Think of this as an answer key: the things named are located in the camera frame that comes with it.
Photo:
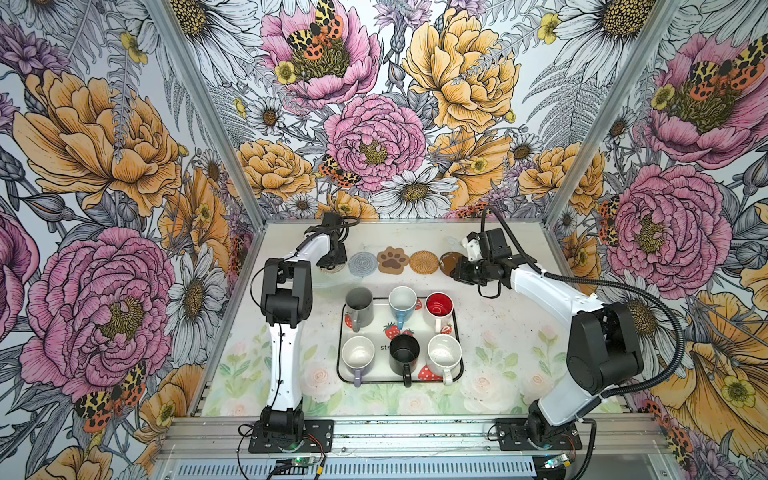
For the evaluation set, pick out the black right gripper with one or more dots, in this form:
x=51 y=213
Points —
x=459 y=273

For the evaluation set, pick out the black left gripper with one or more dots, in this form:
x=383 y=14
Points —
x=341 y=260

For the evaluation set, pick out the scratched brown wooden round coaster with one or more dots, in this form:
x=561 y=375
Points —
x=448 y=262

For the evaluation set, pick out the grey woven round coaster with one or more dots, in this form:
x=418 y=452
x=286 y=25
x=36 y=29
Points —
x=362 y=264

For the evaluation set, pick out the woven rattan round coaster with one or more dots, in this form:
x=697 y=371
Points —
x=424 y=262

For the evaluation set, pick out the cork paw print coaster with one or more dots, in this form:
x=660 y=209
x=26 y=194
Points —
x=392 y=261

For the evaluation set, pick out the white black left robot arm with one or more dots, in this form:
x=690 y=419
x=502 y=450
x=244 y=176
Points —
x=286 y=301

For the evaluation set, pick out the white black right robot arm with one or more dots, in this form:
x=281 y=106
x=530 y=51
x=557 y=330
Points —
x=603 y=348

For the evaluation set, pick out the red inside white mug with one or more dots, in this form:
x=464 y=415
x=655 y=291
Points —
x=439 y=308

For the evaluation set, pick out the grey mug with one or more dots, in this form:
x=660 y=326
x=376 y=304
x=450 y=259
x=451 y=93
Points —
x=358 y=310

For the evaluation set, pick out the light blue mug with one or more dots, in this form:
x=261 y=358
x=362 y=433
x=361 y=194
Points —
x=402 y=301

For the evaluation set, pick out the black mug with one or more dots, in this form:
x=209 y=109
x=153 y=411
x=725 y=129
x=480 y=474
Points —
x=404 y=351

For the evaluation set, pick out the white strawberry serving tray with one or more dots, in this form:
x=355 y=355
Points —
x=380 y=332

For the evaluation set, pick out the green circuit board right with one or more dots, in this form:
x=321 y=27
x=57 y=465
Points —
x=559 y=461

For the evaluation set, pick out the green circuit board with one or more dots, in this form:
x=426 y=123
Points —
x=299 y=463
x=559 y=461

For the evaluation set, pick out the green circuit board left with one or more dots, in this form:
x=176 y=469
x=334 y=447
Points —
x=299 y=463

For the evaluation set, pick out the white mug purple handle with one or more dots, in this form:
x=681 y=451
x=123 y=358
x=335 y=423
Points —
x=358 y=355

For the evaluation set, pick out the aluminium frame corner post left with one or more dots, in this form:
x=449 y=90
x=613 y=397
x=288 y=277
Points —
x=185 y=62

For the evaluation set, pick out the aluminium frame corner post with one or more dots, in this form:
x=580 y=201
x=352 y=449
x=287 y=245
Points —
x=185 y=62
x=659 y=20

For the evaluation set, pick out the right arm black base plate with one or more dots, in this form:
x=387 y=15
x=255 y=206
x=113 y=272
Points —
x=510 y=435

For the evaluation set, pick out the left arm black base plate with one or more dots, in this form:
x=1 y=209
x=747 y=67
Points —
x=314 y=436

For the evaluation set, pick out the aluminium front rail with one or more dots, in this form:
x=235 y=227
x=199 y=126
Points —
x=403 y=436

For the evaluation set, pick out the aluminium frame corner post right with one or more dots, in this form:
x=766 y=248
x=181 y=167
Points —
x=659 y=20

